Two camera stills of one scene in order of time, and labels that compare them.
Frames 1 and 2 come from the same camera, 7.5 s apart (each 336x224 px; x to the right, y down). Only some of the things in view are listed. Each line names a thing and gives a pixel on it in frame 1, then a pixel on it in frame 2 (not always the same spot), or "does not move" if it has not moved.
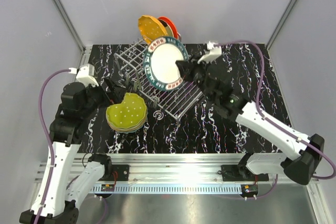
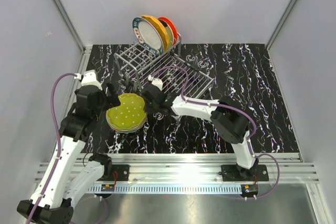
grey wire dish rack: (176, 102) does not move
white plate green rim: (160, 68) to (147, 35)
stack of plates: (126, 121) does not move
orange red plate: (171, 24) does not move
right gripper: (187, 69) to (155, 111)
